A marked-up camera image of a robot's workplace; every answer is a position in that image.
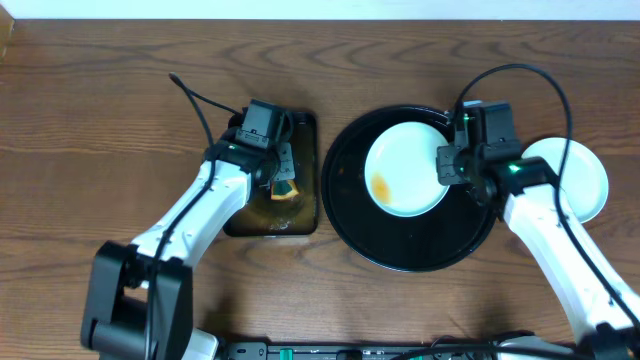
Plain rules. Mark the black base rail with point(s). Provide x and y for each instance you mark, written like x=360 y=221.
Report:
x=249 y=350

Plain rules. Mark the round black serving tray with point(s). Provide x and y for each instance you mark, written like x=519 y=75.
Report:
x=432 y=241

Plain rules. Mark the black rectangular water tray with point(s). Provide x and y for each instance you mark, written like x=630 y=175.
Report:
x=295 y=217

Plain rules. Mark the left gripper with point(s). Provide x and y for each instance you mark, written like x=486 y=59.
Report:
x=285 y=163

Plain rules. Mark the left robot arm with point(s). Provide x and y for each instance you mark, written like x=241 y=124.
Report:
x=140 y=297

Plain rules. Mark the light blue plate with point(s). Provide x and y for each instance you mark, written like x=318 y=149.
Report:
x=584 y=180
x=400 y=169

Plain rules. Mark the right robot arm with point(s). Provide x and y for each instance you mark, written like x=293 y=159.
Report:
x=526 y=193

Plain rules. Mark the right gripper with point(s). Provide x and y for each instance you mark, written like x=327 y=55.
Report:
x=447 y=165

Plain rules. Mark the yellow green scrub sponge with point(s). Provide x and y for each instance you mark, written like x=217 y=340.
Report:
x=283 y=190

